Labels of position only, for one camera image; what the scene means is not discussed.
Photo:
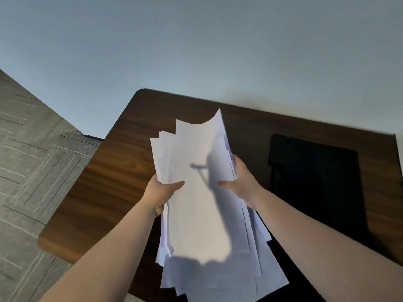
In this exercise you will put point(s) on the stack of white paper sheets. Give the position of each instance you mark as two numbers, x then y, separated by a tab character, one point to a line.
201	198

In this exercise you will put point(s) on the black folder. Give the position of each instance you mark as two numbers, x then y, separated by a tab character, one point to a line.
318	185

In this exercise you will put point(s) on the person's right thumb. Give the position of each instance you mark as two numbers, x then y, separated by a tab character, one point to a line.
227	184

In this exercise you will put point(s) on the person's right forearm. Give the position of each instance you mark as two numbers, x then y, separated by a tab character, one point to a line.
321	251

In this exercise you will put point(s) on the person's left forearm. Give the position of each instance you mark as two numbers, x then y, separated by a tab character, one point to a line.
104	257

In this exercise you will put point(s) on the person's left thumb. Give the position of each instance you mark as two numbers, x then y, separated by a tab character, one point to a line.
173	186

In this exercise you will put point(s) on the person's left hand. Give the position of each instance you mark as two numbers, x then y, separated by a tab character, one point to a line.
156	193

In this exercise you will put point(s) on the person's right hand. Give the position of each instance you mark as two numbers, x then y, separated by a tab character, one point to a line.
244	182

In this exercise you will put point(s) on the brown wooden table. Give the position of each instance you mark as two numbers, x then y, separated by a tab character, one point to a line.
126	166

